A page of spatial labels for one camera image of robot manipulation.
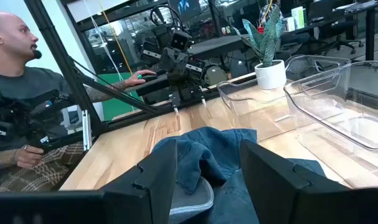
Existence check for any yellow extension cord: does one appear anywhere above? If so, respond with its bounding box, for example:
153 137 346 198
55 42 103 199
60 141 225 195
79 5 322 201
98 0 134 75

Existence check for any black monitor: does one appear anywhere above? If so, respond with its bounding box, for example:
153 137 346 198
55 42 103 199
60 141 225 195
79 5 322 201
168 0 208 16

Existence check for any black office chair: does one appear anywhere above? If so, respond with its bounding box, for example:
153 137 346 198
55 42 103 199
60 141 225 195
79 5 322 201
324 18 365 55

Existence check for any white green carton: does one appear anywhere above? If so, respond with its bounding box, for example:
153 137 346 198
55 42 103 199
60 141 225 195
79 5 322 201
290 6 306 30

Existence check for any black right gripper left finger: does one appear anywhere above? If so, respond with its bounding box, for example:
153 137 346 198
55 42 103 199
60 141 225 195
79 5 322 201
102 138 179 224

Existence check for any blue denim cap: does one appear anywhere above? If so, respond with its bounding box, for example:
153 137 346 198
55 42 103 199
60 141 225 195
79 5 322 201
207 157 327 224
153 126 258 194

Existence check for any person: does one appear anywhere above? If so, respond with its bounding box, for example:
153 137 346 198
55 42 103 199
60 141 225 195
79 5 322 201
0 11 158 194

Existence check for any clear plastic bin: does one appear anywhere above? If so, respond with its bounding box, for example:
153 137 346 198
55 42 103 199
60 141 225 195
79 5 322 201
216 55 352 142
283 60 378 189

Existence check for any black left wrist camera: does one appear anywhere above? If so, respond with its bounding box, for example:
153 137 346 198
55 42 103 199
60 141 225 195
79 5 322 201
169 30 192 52

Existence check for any grey office desk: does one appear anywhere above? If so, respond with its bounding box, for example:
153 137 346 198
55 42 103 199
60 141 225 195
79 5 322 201
188 17 345 62

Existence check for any olive green bag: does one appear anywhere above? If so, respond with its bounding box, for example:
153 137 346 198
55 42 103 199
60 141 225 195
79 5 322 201
205 64 229 87

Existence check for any silver aluminium bracket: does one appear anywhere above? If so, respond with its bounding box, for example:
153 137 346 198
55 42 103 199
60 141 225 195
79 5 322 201
82 109 93 152

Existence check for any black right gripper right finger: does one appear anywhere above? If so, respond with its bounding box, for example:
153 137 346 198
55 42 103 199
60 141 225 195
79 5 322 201
239 139 354 224

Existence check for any black desk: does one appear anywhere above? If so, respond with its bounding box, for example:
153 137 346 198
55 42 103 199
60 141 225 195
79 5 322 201
344 0 378 62

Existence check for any green plant in white pot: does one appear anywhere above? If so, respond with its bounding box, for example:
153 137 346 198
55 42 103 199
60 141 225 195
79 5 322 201
233 6 288 90

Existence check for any white cord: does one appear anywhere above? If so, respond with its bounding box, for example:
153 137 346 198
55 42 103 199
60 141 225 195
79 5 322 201
82 0 123 82

